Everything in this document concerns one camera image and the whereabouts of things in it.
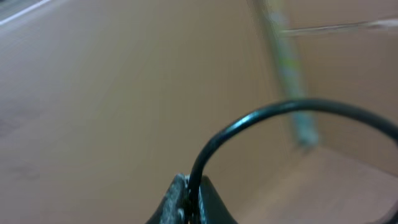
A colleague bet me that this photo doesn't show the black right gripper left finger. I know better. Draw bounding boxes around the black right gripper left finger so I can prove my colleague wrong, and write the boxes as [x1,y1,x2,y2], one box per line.
[146,174,188,224]

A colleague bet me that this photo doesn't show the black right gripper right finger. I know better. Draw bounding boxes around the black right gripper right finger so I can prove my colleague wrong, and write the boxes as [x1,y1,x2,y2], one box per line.
[197,175,237,224]

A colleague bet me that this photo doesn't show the cardboard box wall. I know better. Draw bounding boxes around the cardboard box wall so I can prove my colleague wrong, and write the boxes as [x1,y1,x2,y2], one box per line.
[248,0,398,178]

